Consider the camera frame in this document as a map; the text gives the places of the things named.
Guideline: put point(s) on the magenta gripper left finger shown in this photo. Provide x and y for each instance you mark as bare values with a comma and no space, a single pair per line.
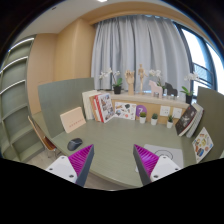
74,168

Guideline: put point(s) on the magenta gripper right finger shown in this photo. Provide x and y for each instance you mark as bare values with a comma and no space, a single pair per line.
163,167

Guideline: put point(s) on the dark grey computer mouse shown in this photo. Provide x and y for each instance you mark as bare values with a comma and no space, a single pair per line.
74,144

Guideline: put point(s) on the wooden chair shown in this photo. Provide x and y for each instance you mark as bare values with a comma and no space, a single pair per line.
48,145

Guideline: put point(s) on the beige board sign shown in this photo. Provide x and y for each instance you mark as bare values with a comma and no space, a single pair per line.
72,119

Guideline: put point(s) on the small potted plant middle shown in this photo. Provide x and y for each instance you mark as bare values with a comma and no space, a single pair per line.
154,119

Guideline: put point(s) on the small potted plant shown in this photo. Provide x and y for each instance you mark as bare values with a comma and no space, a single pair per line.
154,119
170,121
142,117

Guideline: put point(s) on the small potted plant left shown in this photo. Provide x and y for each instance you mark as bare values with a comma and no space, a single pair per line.
142,117

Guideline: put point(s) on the small potted plant right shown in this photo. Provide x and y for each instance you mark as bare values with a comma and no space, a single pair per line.
170,121

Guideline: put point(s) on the purple round sign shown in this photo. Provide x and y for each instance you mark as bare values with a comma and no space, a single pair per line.
140,109

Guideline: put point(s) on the white illustrated card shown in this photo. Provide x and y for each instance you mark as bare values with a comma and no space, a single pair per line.
125,110

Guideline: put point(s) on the colourful sticker book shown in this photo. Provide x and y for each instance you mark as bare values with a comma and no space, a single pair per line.
202,145

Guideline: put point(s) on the red illustrated book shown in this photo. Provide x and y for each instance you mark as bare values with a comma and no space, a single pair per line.
105,107

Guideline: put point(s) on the dark cover leaning book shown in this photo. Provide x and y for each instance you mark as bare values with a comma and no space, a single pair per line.
185,120

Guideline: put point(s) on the white book upright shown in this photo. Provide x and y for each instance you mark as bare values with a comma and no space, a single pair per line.
89,106

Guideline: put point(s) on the green desk partition panel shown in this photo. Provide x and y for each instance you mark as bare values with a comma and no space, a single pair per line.
59,97

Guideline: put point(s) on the pink wooden horse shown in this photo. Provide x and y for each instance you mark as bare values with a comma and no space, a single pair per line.
155,88

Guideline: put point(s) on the black wooden horse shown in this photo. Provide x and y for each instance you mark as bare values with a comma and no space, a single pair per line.
170,90

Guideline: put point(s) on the white orchid black pot left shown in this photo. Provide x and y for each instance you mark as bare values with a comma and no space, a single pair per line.
117,82

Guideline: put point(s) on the white orchid black pot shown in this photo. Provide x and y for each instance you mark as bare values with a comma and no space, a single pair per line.
188,91
117,82

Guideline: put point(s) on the wooden hand model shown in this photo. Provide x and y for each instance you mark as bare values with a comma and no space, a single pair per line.
129,76

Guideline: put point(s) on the wooden mannequin figure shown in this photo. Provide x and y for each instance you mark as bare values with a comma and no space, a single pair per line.
142,75

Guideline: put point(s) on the white orchid behind horse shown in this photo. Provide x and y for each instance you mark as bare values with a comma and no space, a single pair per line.
158,77

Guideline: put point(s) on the green right partition panel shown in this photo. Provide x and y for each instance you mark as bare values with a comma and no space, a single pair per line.
213,120

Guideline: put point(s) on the white orchid black pot right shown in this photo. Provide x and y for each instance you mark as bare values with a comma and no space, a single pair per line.
188,91

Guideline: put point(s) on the grey curtain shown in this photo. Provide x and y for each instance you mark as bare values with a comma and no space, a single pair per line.
138,42

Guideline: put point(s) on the white wall socket plate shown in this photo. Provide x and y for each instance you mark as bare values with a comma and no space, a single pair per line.
164,110

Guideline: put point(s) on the green wall shelf unit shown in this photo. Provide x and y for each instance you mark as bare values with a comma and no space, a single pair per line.
18,140

